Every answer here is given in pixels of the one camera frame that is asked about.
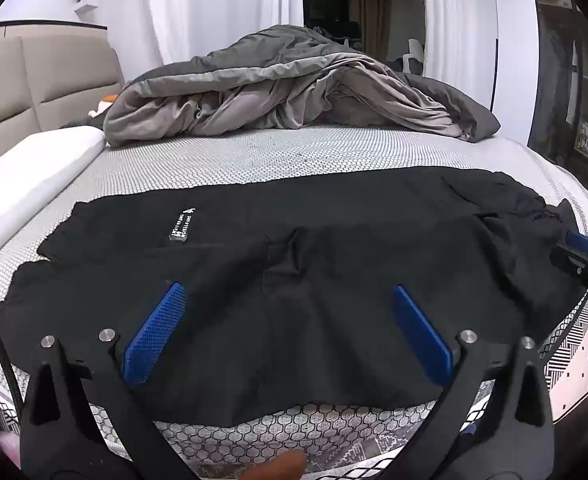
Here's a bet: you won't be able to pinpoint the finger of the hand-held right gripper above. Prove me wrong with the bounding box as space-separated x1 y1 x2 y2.
549 230 588 281

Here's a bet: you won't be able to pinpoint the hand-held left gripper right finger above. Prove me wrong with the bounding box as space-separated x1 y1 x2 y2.
389 284 557 480

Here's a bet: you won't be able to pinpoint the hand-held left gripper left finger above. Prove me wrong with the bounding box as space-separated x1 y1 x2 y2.
21 281 187 480

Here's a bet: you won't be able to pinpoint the black pants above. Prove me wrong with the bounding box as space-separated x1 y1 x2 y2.
0 167 588 426

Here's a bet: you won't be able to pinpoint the glass door wardrobe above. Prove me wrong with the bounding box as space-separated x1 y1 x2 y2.
526 0 588 201

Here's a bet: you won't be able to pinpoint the brown rounded object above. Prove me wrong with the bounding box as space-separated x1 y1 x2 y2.
239 450 307 480

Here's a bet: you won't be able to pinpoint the pink cloth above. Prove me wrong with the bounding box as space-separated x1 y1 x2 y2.
0 432 24 471

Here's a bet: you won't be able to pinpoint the white pillow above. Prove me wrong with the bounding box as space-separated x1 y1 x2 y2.
0 125 107 276

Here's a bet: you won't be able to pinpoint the bed mattress with honeycomb cover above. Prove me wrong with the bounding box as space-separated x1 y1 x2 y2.
0 122 588 480

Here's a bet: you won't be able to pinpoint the orange and white plush toy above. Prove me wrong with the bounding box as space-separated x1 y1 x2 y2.
88 95 122 118

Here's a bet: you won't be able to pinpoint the white chair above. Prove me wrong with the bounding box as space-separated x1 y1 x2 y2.
403 39 425 73

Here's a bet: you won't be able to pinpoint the grey duvet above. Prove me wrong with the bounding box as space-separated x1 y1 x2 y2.
102 24 502 148

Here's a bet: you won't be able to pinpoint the white curtain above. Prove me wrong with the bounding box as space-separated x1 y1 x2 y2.
419 0 497 111
144 0 305 78

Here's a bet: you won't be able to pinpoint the beige padded headboard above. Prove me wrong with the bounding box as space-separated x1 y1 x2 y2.
0 21 125 153

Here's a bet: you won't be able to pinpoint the beige curtain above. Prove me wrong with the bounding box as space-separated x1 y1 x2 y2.
346 0 392 53

